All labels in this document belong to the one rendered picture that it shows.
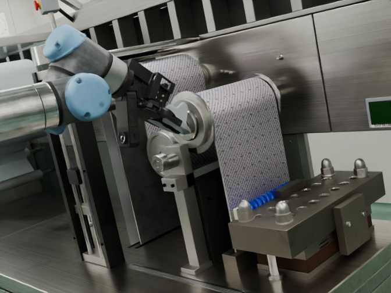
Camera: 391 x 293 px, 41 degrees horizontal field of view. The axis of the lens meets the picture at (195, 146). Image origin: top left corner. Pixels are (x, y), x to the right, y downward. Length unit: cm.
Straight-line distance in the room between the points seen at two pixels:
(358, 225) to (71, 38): 73
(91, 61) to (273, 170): 56
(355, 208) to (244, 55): 54
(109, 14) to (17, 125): 116
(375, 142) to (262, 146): 278
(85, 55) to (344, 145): 333
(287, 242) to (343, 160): 317
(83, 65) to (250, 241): 50
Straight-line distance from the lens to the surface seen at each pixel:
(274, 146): 133
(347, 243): 121
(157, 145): 132
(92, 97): 84
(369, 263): 121
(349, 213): 121
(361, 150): 411
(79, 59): 99
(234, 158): 122
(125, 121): 106
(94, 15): 201
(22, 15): 726
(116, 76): 103
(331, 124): 136
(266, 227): 109
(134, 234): 156
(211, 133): 117
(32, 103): 83
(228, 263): 124
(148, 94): 108
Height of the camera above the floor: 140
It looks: 10 degrees down
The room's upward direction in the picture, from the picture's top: 12 degrees counter-clockwise
